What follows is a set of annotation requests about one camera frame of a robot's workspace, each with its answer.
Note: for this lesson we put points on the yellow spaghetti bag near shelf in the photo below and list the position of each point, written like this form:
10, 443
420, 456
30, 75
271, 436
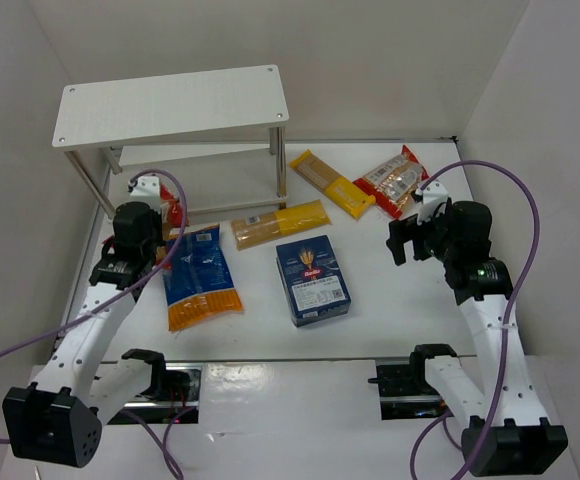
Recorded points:
256, 230

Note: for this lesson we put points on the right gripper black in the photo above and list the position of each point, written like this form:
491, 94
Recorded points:
415, 235

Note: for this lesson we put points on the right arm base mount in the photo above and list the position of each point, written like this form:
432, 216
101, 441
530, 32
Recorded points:
400, 396

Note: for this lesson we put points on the blue orange pasta bag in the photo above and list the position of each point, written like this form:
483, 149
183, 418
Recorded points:
197, 281

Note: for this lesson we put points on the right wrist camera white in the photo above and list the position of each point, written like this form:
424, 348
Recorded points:
433, 199

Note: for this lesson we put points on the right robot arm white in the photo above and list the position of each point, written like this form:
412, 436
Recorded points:
505, 429

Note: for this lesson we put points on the yellow spaghetti bag far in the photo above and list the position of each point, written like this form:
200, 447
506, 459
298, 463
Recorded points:
340, 190

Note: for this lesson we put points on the blue Barilla pasta box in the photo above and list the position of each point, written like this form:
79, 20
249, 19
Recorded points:
312, 279

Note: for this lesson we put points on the red fusilli bag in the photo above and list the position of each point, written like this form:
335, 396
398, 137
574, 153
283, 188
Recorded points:
392, 182
171, 217

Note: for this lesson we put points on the white two-tier metal shelf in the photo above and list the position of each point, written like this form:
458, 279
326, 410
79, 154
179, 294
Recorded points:
221, 133

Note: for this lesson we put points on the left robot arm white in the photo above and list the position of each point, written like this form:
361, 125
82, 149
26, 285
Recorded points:
59, 417

